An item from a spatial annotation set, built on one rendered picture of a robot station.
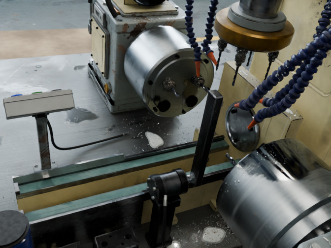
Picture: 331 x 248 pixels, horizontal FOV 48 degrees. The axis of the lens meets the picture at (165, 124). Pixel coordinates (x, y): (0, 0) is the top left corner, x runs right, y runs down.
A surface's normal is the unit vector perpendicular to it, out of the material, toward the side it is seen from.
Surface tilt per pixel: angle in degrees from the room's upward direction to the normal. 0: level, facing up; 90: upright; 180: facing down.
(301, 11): 90
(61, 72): 0
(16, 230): 0
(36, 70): 0
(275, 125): 90
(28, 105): 50
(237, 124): 90
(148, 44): 35
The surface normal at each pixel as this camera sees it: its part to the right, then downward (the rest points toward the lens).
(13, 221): 0.11, -0.79
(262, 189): -0.58, -0.42
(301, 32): -0.90, 0.17
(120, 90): 0.42, 0.58
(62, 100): 0.40, -0.06
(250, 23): -0.40, 0.51
